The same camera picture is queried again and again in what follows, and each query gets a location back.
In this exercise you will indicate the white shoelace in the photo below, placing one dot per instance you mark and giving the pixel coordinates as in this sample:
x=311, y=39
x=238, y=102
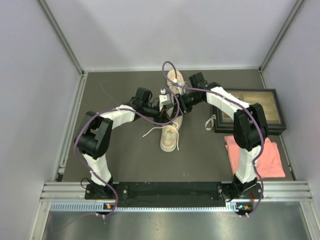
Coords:
x=169, y=137

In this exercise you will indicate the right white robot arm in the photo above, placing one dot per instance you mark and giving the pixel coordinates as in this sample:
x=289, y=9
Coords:
x=250, y=130

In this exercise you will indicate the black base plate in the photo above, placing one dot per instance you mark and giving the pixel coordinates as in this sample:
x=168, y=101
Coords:
x=180, y=194

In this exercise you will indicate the beige lace sneaker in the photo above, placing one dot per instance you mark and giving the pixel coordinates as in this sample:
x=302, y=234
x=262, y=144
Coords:
x=178, y=120
x=175, y=77

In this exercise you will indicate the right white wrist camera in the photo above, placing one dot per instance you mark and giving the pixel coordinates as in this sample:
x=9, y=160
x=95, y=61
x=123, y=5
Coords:
x=179, y=82

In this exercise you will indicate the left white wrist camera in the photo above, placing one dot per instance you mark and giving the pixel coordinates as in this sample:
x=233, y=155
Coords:
x=165, y=98

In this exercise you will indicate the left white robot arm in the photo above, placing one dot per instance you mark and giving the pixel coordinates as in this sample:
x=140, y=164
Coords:
x=94, y=135

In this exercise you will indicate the grey slotted cable duct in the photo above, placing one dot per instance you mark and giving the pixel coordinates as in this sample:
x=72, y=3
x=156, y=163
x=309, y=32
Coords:
x=82, y=207

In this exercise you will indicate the pink folded cloth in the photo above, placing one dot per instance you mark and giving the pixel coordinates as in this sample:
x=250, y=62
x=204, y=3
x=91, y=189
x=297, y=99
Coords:
x=269, y=165

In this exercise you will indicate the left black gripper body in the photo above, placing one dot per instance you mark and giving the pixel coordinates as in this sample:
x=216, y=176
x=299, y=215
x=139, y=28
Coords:
x=154, y=112

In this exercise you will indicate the dark framed display box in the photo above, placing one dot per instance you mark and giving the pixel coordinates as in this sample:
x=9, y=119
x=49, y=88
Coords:
x=267, y=98

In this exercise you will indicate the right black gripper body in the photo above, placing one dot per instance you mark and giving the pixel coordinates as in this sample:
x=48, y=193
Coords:
x=188, y=101

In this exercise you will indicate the white ribbon loop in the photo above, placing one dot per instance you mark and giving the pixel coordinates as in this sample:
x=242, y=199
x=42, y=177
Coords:
x=209, y=124

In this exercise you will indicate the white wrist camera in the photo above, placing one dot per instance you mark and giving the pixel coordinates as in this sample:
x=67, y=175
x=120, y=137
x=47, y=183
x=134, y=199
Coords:
x=179, y=82
x=165, y=98

